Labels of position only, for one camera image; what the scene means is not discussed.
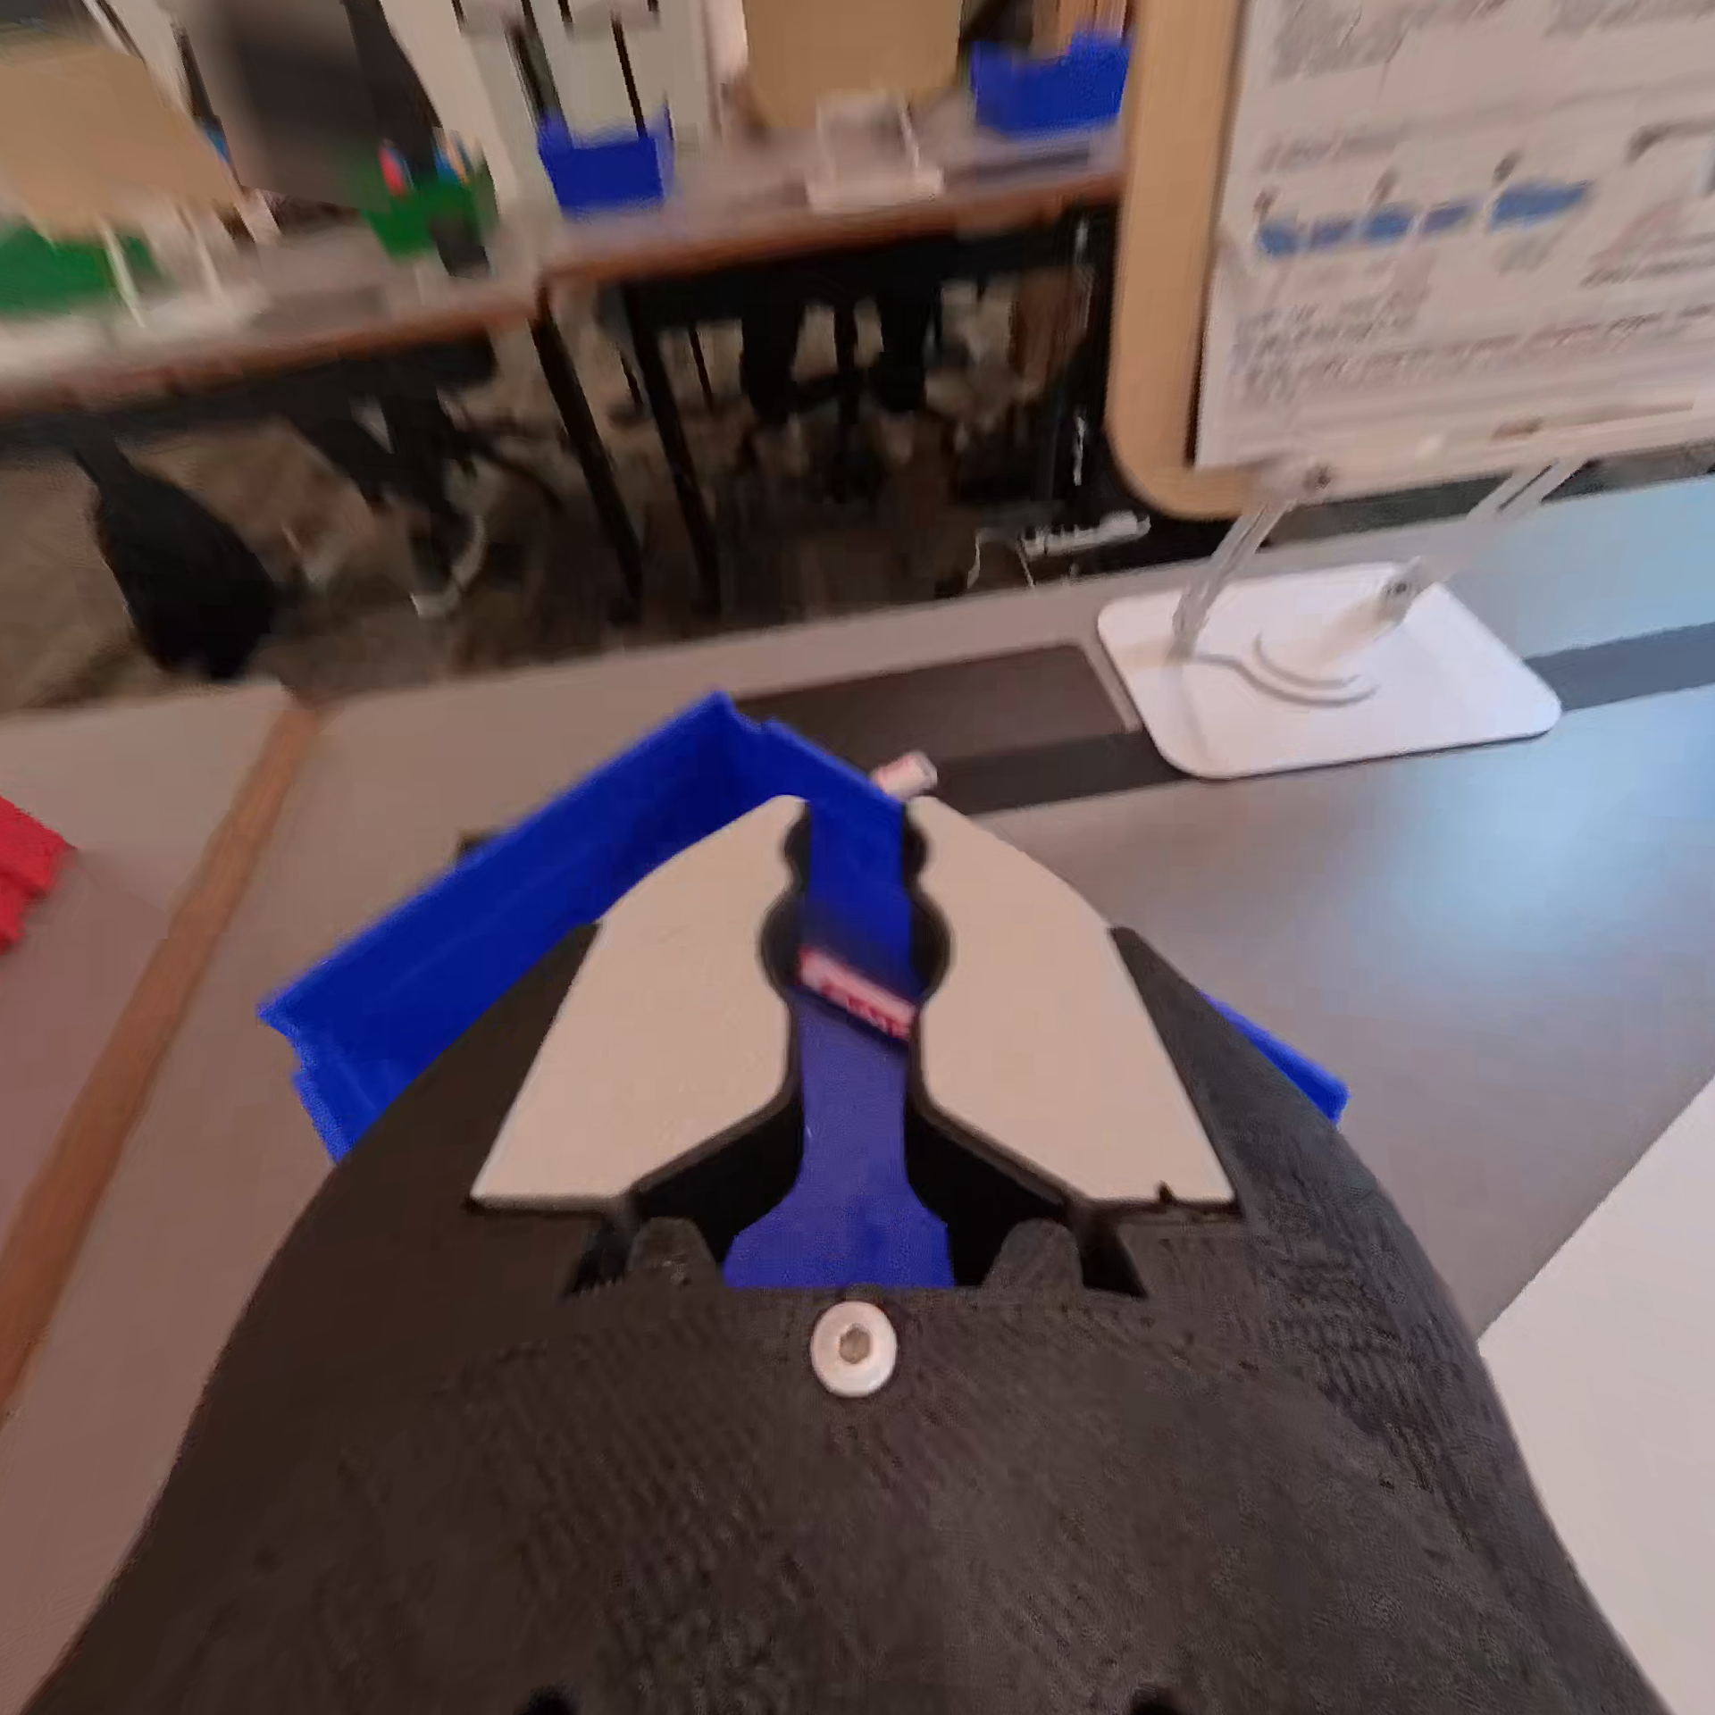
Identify wooden backing board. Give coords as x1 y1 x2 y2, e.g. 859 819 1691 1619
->
1105 0 1268 523

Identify black tape strip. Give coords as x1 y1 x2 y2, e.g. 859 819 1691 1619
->
936 620 1715 819

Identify white power strip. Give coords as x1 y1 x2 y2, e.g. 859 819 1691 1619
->
1018 509 1154 560

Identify cardboard box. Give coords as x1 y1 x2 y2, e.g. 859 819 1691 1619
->
0 50 242 232
740 0 965 131

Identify red plastic bin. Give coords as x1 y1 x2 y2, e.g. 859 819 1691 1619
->
0 796 78 956

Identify clear acrylic holder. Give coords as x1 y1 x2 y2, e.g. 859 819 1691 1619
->
807 95 942 212

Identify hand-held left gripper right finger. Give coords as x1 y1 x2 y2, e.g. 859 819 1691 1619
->
899 796 1237 1230

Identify green plastic bin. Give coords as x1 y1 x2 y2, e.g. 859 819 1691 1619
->
358 157 500 259
0 220 163 319

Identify red dry erase marker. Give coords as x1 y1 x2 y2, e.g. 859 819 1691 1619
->
796 942 920 1041

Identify printed instruction sign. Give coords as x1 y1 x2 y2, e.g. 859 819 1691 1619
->
1191 0 1715 473

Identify black bag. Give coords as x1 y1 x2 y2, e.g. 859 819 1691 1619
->
91 448 280 680

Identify blue plastic bin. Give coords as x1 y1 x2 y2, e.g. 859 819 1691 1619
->
256 689 1348 1291
539 115 678 217
970 29 1134 138

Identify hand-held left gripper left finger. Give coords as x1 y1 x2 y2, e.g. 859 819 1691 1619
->
469 796 815 1230

